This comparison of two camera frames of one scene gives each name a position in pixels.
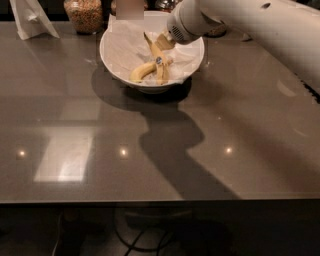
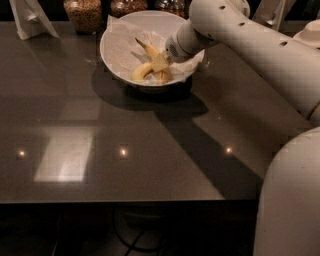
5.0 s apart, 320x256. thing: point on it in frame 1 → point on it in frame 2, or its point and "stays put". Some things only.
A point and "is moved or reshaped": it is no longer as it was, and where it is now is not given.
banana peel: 162,64 is moved or reshaped
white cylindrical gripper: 180,25 → 175,50
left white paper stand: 32,19 stays put
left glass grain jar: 85,15 stays put
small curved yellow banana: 143,70 stays put
